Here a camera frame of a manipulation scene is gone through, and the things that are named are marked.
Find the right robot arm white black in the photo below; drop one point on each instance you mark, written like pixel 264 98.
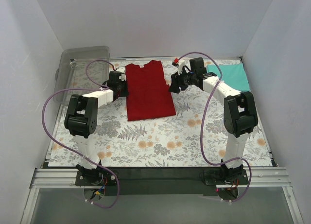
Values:
pixel 239 115

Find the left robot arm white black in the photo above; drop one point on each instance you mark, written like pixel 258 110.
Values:
pixel 81 121

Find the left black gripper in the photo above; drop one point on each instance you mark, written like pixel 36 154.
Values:
pixel 123 89

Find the folded teal t shirt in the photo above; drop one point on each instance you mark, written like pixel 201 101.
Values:
pixel 235 77

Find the aluminium frame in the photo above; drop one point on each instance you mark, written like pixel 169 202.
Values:
pixel 54 198

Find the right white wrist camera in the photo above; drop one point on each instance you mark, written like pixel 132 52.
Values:
pixel 179 64

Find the red t shirt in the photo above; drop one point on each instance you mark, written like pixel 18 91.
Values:
pixel 149 96

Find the clear plastic bin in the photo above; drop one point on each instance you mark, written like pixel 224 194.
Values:
pixel 82 67

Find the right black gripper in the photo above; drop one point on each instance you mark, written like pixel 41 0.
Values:
pixel 180 79

